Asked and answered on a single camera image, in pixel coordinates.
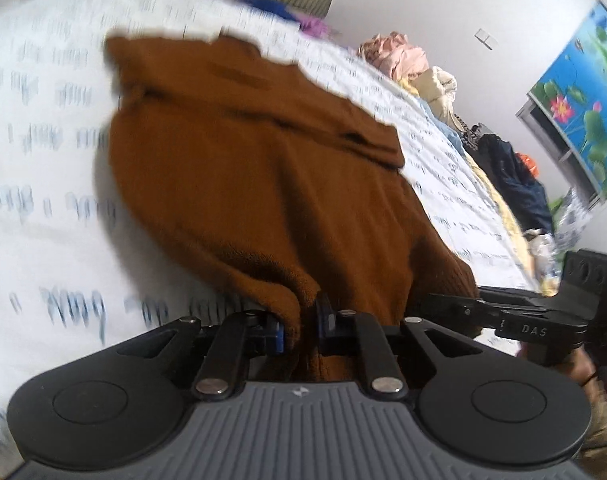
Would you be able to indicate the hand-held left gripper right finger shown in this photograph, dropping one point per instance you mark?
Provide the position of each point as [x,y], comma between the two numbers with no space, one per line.
[324,322]

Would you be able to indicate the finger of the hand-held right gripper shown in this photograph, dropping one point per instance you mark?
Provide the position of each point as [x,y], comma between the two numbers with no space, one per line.
[458,307]
[518,297]

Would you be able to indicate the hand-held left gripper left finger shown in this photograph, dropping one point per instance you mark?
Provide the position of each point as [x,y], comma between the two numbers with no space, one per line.
[278,337]

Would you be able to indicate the brown knit sweater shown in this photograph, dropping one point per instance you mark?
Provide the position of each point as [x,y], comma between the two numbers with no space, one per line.
[258,185]

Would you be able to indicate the dark navy clothes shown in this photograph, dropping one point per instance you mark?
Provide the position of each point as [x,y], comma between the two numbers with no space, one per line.
[513,185]

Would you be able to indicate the pink clothes pile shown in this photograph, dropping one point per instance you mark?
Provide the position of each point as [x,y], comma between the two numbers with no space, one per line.
[398,55]

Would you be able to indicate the green patterned cloth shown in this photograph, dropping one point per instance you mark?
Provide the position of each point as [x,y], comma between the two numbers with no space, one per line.
[571,215]

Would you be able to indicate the orange item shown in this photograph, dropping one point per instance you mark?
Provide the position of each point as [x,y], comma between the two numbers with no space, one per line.
[527,164]

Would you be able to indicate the zigzag patterned cloth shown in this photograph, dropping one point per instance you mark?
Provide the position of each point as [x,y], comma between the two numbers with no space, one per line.
[468,135]

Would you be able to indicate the light blue cloth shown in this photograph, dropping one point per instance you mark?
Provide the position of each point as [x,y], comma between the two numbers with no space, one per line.
[441,125]

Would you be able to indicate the cream quilted jacket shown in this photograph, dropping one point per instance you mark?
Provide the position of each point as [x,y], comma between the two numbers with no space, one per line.
[436,87]

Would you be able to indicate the white script-printed quilt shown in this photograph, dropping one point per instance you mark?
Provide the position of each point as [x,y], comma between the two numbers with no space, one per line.
[43,185]

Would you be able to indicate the purple garment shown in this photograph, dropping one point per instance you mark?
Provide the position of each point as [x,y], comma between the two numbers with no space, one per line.
[313,25]

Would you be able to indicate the dark blue garment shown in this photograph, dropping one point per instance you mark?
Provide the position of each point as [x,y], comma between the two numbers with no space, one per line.
[271,6]

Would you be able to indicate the lotus flower wall picture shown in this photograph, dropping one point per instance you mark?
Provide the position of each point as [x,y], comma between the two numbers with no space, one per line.
[583,95]

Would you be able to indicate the white wall switch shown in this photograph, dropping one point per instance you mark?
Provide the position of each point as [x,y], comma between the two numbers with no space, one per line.
[486,39]

